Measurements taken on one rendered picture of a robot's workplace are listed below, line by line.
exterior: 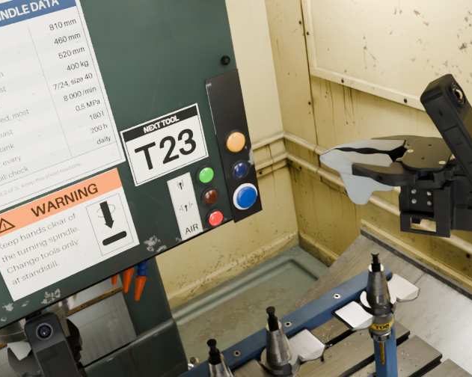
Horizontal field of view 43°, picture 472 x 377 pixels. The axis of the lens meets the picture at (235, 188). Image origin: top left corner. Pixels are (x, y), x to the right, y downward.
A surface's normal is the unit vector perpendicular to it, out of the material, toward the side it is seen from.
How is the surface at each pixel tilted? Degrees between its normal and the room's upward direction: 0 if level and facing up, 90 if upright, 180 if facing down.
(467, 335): 24
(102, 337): 90
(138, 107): 90
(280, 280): 0
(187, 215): 90
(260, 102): 90
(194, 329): 0
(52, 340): 60
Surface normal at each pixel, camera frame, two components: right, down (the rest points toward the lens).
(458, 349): -0.50, -0.63
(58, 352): 0.34, -0.12
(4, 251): 0.51, 0.34
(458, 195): -0.47, 0.50
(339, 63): -0.84, 0.38
